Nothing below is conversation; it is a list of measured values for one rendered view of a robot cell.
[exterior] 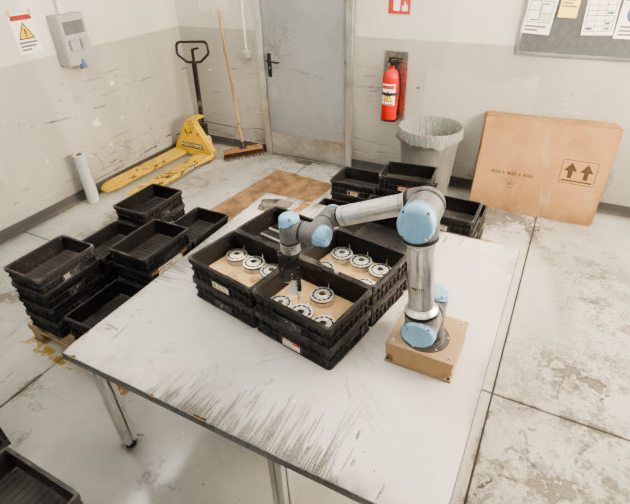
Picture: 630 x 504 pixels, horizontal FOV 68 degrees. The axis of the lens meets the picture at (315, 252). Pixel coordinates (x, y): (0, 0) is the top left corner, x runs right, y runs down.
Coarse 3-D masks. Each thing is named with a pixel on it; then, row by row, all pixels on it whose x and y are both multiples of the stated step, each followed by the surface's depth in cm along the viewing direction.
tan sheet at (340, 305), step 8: (304, 288) 203; (312, 288) 203; (296, 296) 199; (304, 296) 199; (336, 296) 198; (296, 304) 195; (336, 304) 194; (344, 304) 194; (352, 304) 194; (320, 312) 190; (328, 312) 190; (336, 312) 190
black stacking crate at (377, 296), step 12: (336, 240) 227; (348, 240) 223; (360, 240) 218; (312, 252) 213; (324, 252) 222; (360, 252) 222; (372, 252) 217; (384, 252) 212; (396, 276) 205; (384, 288) 198; (372, 300) 192
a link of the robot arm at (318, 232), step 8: (320, 216) 167; (304, 224) 162; (312, 224) 162; (320, 224) 162; (328, 224) 165; (296, 232) 162; (304, 232) 161; (312, 232) 160; (320, 232) 159; (328, 232) 160; (304, 240) 162; (312, 240) 160; (320, 240) 159; (328, 240) 161
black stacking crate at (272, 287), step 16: (304, 272) 206; (320, 272) 200; (272, 288) 197; (336, 288) 198; (352, 288) 192; (272, 320) 188; (288, 320) 181; (352, 320) 181; (304, 336) 180; (320, 336) 173; (336, 336) 175
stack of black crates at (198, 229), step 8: (200, 208) 339; (184, 216) 331; (192, 216) 339; (200, 216) 344; (208, 216) 340; (216, 216) 336; (224, 216) 332; (184, 224) 333; (192, 224) 341; (200, 224) 340; (208, 224) 340; (216, 224) 319; (224, 224) 330; (192, 232) 332; (200, 232) 331; (208, 232) 313; (192, 240) 323; (200, 240) 310; (192, 248) 306
